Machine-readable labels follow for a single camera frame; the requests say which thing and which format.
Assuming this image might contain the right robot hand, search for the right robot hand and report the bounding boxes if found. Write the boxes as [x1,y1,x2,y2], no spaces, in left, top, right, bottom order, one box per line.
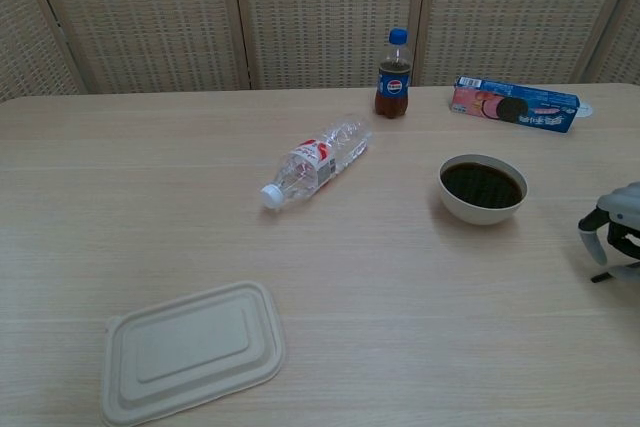
[578,181,640,284]

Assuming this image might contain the white bowl with dark interior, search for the white bowl with dark interior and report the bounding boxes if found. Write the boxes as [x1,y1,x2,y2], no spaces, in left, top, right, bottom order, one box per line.
[438,153,529,227]

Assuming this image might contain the blue cookie box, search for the blue cookie box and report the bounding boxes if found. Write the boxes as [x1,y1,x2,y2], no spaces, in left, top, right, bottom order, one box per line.
[449,75,581,135]

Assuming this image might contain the woven bamboo screen panel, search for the woven bamboo screen panel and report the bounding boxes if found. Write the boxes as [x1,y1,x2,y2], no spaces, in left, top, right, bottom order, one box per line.
[229,0,431,93]
[582,0,640,86]
[414,0,631,88]
[22,0,251,96]
[0,0,84,103]

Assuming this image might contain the cola bottle with blue cap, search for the cola bottle with blue cap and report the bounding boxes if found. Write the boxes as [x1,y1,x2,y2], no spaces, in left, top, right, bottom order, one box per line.
[373,28,411,120]

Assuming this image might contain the clear plastic water bottle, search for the clear plastic water bottle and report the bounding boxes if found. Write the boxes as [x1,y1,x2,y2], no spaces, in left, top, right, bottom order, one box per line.
[259,116,374,210]

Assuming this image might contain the beige pulp food container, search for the beige pulp food container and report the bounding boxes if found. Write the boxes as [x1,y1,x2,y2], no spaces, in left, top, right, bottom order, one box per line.
[99,280,287,427]

